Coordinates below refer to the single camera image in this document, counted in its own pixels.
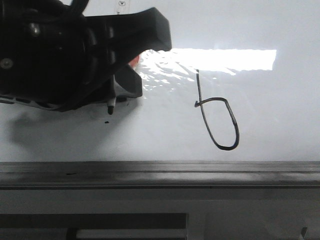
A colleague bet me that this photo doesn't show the white whiteboard with aluminium frame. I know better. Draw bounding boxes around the white whiteboard with aluminium frame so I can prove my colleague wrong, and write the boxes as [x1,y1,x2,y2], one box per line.
[0,0,320,189]

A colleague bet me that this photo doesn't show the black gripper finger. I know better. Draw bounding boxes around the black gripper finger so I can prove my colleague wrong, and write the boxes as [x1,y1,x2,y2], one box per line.
[109,64,143,102]
[86,7,172,75]

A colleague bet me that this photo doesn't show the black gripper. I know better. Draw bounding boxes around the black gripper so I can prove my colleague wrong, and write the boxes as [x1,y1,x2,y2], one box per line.
[0,0,111,112]

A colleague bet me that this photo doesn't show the white black whiteboard marker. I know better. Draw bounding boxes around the white black whiteboard marker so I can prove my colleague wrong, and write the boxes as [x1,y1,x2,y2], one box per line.
[106,0,136,116]

